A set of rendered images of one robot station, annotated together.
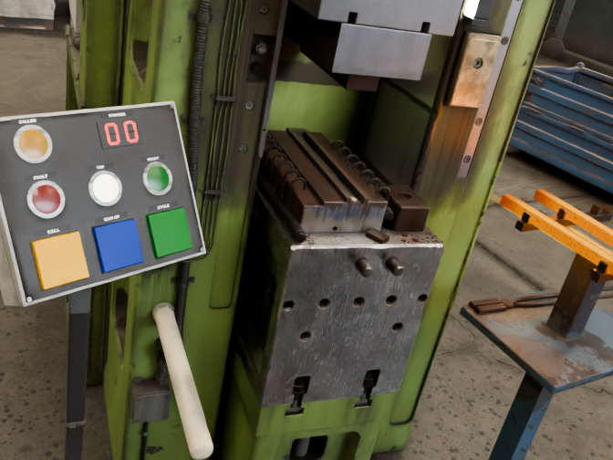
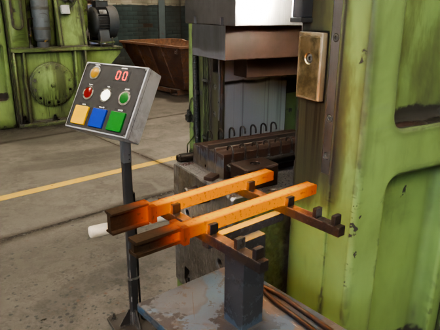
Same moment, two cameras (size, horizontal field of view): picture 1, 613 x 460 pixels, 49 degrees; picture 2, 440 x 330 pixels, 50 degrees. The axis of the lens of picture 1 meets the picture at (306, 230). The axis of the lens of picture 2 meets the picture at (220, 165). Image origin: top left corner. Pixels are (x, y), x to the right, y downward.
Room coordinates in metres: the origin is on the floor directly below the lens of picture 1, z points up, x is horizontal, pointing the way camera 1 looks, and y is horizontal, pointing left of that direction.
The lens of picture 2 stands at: (1.24, -1.53, 1.41)
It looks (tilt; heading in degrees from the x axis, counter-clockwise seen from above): 18 degrees down; 85
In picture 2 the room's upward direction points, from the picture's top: 1 degrees clockwise
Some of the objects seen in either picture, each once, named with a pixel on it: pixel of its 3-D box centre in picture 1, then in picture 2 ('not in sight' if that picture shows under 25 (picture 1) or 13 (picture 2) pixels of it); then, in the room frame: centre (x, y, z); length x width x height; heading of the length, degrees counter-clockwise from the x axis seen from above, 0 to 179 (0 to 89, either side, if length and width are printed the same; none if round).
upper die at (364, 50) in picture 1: (341, 26); (265, 39); (1.53, 0.02, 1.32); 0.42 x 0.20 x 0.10; 25
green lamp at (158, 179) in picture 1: (157, 178); (124, 97); (1.05, 0.27, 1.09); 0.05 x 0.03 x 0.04; 115
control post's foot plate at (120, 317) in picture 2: not in sight; (134, 315); (1.02, 0.40, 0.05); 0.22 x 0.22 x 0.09; 25
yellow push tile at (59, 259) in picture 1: (59, 259); (80, 114); (0.86, 0.36, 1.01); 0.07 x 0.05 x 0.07; 140
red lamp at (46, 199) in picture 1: (46, 199); (88, 92); (0.89, 0.40, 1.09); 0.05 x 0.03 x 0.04; 115
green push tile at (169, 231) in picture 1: (168, 232); (116, 122); (1.02, 0.23, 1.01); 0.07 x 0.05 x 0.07; 140
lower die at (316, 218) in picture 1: (311, 174); (261, 148); (1.53, 0.02, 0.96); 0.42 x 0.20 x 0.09; 25
